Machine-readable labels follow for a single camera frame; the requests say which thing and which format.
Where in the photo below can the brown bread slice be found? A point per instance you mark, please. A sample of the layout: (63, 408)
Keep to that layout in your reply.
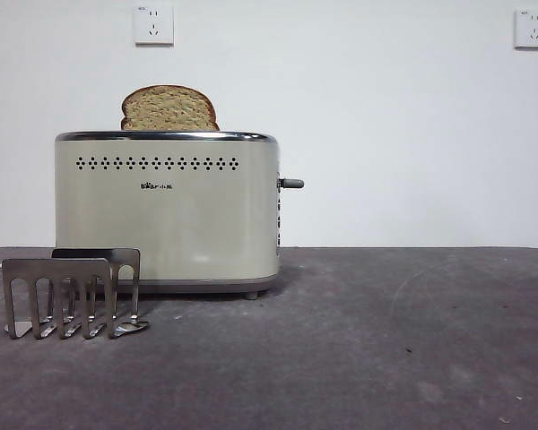
(168, 109)

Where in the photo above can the grey toaster lever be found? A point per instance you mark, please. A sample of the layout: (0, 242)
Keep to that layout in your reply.
(292, 183)

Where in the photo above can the cream two-slot toaster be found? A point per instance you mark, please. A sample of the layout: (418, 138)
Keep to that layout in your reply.
(184, 224)

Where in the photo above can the white wall socket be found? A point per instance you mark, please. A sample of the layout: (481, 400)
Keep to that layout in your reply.
(153, 26)
(532, 30)

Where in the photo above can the steel toast rack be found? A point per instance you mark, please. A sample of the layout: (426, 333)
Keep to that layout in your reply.
(54, 269)

